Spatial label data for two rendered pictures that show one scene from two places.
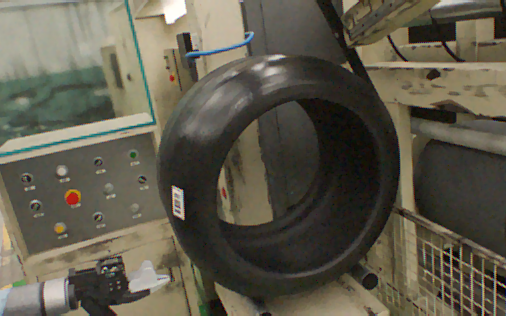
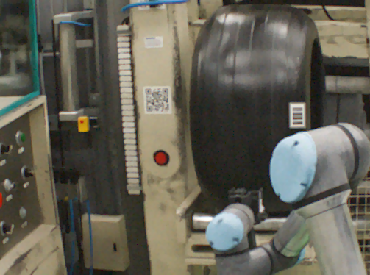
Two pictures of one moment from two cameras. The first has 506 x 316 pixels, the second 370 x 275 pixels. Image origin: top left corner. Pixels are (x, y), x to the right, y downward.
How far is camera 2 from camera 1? 2.09 m
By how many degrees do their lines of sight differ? 54
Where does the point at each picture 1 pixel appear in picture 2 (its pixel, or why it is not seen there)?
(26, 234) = not seen: outside the picture
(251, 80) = (301, 21)
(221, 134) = (307, 59)
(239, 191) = (187, 149)
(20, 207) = not seen: outside the picture
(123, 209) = (16, 215)
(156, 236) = (49, 247)
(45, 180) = not seen: outside the picture
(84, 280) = (248, 201)
